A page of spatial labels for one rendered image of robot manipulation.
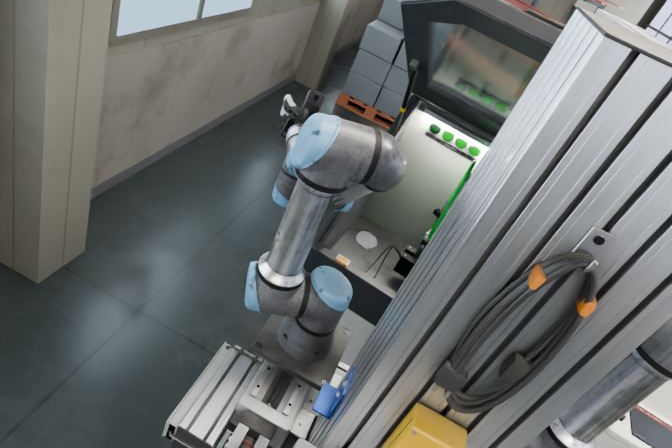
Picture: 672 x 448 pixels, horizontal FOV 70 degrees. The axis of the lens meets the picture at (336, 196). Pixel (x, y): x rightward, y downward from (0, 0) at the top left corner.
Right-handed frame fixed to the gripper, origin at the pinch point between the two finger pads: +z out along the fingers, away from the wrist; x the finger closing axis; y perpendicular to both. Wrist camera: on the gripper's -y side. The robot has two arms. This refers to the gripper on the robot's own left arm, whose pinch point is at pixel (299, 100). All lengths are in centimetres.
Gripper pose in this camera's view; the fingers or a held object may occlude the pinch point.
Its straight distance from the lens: 153.5
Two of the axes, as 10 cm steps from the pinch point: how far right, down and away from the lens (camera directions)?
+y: -4.8, 7.3, 4.8
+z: -1.0, -5.9, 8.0
